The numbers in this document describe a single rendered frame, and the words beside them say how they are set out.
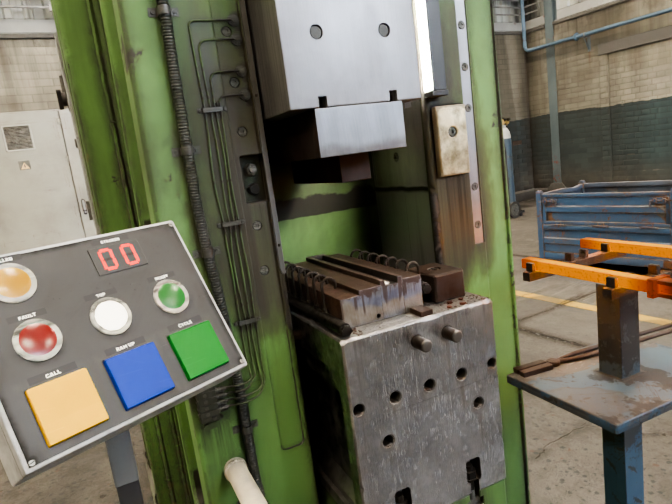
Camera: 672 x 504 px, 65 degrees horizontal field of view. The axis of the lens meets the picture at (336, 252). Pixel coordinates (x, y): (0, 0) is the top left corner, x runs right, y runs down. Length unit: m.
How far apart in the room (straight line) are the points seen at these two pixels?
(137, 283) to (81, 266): 0.08
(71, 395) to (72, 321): 0.10
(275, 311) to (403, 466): 0.43
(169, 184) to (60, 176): 5.13
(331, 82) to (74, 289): 0.60
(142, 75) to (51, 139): 5.13
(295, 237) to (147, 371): 0.84
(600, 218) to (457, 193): 3.56
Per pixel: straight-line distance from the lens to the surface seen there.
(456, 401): 1.25
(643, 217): 4.76
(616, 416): 1.21
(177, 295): 0.88
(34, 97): 6.93
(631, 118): 9.57
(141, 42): 1.15
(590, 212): 4.93
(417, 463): 1.25
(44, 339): 0.79
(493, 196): 1.49
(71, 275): 0.85
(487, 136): 1.48
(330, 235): 1.60
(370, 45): 1.14
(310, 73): 1.07
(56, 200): 6.22
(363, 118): 1.11
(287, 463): 1.34
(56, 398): 0.77
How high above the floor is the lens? 1.27
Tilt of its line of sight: 10 degrees down
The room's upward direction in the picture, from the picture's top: 8 degrees counter-clockwise
